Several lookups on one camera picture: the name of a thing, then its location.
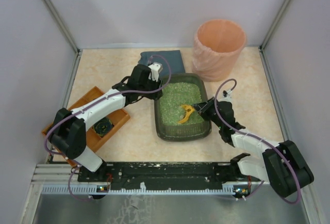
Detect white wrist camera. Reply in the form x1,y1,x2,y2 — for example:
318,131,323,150
222,89,233,102
148,62,163,82

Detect yellow plastic litter scoop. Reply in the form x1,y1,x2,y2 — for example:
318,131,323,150
178,104,195,124

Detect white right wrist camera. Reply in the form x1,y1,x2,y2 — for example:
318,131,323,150
222,89,233,102

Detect black coiled item in tray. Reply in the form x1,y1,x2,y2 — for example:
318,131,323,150
93,117,114,137

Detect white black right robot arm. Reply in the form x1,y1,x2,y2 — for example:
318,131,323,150
193,98,315,198

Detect white slotted cable duct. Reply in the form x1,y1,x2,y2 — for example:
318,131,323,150
41,184,250,196

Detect aluminium frame post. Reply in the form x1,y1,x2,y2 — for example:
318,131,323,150
259,0,292,52
28,0,80,53

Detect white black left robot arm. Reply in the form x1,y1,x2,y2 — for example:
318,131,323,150
46,62,162,172

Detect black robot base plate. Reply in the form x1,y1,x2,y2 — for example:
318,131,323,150
78,162,248,190

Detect aluminium frame post left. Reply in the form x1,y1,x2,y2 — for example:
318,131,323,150
28,0,80,53

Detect dark green litter box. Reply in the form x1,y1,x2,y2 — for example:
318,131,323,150
154,73,211,142

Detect orange trash bin with bag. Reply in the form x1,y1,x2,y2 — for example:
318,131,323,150
192,19,247,82

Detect aluminium frame post right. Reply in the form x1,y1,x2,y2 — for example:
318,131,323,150
259,0,292,52

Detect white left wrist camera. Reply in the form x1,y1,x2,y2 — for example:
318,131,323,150
148,62,163,82

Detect dark teal folded cloth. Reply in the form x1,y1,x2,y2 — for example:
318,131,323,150
138,50,186,77

